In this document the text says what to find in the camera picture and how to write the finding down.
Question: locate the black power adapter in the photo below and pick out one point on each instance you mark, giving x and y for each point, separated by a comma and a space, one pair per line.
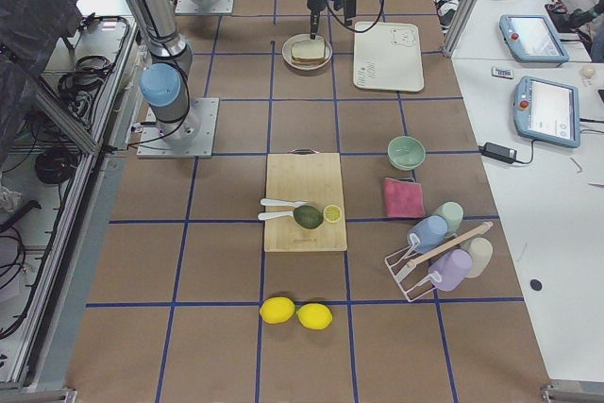
498, 152

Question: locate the pink folded cloth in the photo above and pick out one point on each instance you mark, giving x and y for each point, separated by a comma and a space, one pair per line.
403, 199

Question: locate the wooden cutting board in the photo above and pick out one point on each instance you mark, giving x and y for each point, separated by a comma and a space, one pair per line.
316, 178

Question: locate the avocado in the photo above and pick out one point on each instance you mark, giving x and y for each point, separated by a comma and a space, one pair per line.
308, 217

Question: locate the left yellow lemon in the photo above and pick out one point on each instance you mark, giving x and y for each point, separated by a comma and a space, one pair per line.
277, 310

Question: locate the white plastic knife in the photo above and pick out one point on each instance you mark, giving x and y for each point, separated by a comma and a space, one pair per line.
271, 215

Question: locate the beige cup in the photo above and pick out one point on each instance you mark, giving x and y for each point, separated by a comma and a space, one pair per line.
480, 250

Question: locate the far teach pendant tablet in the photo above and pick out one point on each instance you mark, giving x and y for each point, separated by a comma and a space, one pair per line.
532, 39

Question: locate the cream bear serving tray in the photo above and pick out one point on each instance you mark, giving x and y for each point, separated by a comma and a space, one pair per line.
388, 58

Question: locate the aluminium frame post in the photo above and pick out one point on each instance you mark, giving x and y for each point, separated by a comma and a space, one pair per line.
469, 2

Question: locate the near teach pendant tablet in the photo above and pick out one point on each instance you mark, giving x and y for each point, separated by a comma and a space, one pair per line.
547, 111

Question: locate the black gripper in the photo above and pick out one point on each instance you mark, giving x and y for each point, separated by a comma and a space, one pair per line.
314, 1

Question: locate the purple cup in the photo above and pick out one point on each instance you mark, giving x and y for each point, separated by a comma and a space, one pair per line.
450, 270

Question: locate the lemon half slice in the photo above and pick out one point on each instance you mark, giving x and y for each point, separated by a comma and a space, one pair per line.
332, 214

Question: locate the right yellow lemon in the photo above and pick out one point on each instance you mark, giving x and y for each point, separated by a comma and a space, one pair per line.
315, 316

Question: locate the bread slice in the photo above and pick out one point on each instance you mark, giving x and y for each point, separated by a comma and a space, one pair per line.
309, 50
308, 62

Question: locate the yellow lemon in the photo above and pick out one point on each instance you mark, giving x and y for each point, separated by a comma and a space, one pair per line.
315, 316
277, 310

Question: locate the teach pendant tablet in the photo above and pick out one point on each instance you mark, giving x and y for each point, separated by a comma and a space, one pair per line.
532, 39
547, 111

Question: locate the green cup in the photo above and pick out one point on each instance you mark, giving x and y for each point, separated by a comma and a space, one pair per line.
452, 213

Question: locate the blue cup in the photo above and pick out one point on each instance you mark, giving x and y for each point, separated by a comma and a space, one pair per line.
427, 234

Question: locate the green bowl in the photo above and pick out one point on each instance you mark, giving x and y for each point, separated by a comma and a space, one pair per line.
405, 153

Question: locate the cream round plate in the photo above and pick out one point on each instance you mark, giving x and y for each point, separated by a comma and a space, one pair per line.
286, 51

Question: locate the white wire cup rack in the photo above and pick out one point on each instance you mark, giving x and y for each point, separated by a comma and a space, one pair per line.
410, 270

